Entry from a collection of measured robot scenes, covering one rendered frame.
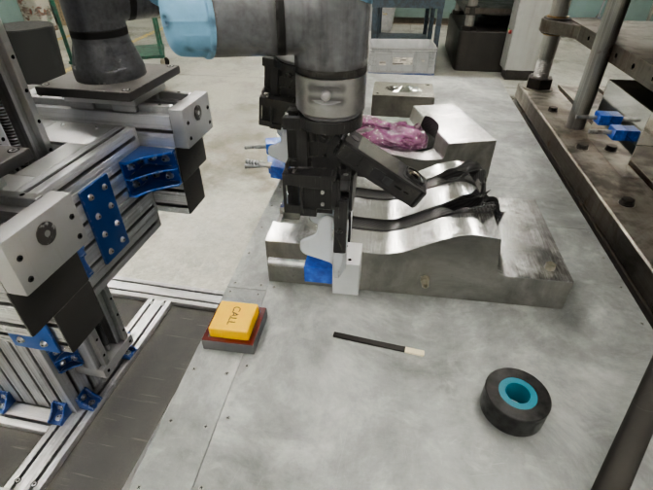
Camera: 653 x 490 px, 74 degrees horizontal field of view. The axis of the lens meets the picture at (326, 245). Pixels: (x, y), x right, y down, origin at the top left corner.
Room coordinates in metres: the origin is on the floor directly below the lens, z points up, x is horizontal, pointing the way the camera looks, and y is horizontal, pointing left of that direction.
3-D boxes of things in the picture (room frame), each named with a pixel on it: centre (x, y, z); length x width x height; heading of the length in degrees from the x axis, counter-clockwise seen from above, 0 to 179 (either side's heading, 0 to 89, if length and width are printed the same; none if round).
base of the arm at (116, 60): (1.02, 0.49, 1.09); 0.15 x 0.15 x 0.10
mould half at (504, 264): (0.68, -0.16, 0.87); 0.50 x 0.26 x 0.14; 82
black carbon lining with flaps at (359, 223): (0.69, -0.15, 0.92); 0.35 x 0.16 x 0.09; 82
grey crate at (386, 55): (4.32, -0.70, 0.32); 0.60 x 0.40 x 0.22; 87
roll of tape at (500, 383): (0.33, -0.24, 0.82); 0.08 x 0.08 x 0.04
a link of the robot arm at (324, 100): (0.47, 0.00, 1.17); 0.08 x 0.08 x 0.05
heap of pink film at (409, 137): (1.04, -0.13, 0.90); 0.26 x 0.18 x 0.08; 99
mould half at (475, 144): (1.05, -0.13, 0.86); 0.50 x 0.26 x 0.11; 99
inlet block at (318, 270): (0.47, 0.02, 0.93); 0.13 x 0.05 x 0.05; 82
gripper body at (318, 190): (0.47, 0.00, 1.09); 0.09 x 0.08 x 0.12; 82
